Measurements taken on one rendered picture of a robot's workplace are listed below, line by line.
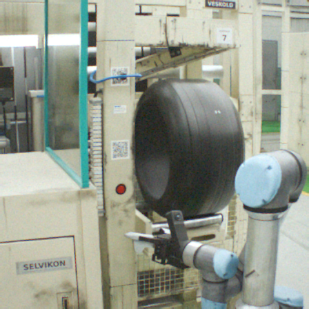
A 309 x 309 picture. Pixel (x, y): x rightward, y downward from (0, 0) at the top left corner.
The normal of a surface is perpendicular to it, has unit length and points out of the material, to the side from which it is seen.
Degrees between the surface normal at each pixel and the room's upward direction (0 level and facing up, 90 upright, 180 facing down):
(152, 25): 90
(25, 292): 90
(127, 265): 90
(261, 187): 82
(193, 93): 34
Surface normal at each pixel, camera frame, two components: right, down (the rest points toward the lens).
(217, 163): 0.37, 0.22
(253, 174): -0.70, 0.00
